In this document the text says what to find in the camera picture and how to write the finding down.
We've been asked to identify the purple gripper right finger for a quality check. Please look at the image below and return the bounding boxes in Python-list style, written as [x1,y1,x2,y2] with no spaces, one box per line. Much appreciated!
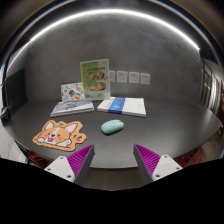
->
[133,144,182,184]

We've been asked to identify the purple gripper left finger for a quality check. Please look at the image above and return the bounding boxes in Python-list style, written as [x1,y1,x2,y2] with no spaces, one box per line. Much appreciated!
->
[45,145,95,185]

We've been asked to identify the white and blue book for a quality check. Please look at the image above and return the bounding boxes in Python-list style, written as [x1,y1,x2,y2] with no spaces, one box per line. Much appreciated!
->
[97,97,146,117]

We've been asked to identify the orange corgi mouse pad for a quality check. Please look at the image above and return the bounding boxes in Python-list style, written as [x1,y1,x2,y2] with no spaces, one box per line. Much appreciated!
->
[33,120,86,152]

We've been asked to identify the white wall socket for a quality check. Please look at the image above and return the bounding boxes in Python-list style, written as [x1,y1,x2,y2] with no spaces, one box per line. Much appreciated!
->
[109,71,115,82]
[140,73,150,85]
[116,71,128,83]
[129,72,140,83]

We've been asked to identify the small colourful picture card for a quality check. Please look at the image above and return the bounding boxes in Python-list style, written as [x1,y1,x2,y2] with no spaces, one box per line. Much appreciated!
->
[61,82,84,102]

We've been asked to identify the teal speckled computer mouse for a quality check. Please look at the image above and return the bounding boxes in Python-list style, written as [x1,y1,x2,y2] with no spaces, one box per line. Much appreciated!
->
[101,120,124,134]

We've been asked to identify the grey patterned book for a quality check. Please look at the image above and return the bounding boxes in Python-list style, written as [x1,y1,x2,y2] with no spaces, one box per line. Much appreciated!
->
[50,99,94,117]

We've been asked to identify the green food poster card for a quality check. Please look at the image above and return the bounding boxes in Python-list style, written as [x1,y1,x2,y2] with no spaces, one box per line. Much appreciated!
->
[80,59,111,100]

